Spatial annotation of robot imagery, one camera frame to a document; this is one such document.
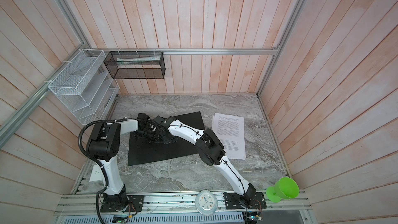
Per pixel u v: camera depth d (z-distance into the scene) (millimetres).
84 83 722
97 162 541
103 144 538
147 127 890
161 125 711
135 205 729
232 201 732
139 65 1040
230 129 1011
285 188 639
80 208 737
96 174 795
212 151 587
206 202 714
